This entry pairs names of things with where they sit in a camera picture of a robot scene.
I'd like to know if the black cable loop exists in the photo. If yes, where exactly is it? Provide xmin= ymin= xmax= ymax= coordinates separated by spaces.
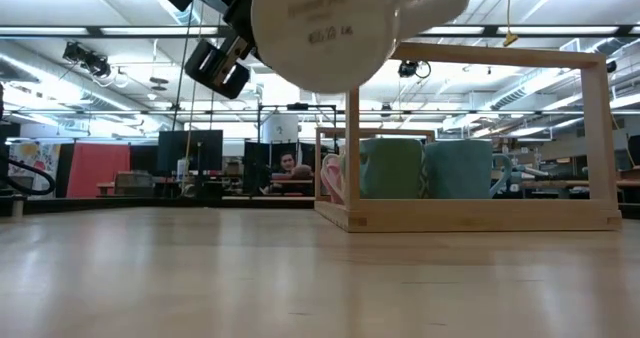
xmin=0 ymin=156 xmax=57 ymax=198

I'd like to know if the white mug orange leaf pattern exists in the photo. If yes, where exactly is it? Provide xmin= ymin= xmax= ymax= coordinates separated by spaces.
xmin=249 ymin=0 xmax=475 ymax=95

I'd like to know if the black ceiling spotlight cluster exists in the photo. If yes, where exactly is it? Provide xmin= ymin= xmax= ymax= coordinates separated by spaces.
xmin=62 ymin=41 xmax=112 ymax=79

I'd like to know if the pink mug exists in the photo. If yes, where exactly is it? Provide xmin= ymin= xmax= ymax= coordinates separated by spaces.
xmin=319 ymin=152 xmax=347 ymax=205

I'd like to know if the black ceiling beam with lights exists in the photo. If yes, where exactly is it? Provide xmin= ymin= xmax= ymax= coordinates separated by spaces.
xmin=0 ymin=24 xmax=640 ymax=38

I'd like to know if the sage green mug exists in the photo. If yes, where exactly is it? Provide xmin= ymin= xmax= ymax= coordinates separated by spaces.
xmin=359 ymin=137 xmax=425 ymax=200

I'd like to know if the brown box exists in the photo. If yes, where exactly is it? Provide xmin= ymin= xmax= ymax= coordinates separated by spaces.
xmin=113 ymin=171 xmax=154 ymax=198

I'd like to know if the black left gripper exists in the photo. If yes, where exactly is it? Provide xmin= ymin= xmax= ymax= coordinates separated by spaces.
xmin=197 ymin=0 xmax=261 ymax=62

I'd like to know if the person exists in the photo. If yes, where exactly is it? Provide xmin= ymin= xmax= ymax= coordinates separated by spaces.
xmin=264 ymin=150 xmax=315 ymax=197

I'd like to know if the blue faceted mug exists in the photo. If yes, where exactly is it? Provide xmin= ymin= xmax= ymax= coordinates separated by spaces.
xmin=424 ymin=139 xmax=514 ymax=200

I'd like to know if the red curtain panel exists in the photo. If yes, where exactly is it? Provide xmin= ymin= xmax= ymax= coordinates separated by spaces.
xmin=66 ymin=142 xmax=132 ymax=199

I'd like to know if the black partition curtain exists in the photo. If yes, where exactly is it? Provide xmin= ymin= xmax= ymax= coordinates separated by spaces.
xmin=243 ymin=140 xmax=321 ymax=199

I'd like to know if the wooden mug rack frame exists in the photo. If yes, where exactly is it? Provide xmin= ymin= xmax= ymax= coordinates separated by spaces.
xmin=313 ymin=41 xmax=623 ymax=234

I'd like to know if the colourful printed banner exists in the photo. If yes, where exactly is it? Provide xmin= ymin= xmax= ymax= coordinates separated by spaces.
xmin=8 ymin=141 xmax=62 ymax=189

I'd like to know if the black metal frame stand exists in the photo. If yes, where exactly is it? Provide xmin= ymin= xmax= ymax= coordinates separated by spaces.
xmin=256 ymin=102 xmax=339 ymax=199

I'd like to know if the black table edge rail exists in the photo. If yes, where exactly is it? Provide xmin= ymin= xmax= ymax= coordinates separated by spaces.
xmin=0 ymin=196 xmax=317 ymax=217

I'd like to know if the black ceiling camera with cable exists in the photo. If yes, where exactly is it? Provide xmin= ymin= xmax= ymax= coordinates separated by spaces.
xmin=397 ymin=59 xmax=432 ymax=80

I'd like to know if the black monitor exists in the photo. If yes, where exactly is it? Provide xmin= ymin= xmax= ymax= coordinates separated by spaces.
xmin=157 ymin=129 xmax=224 ymax=175

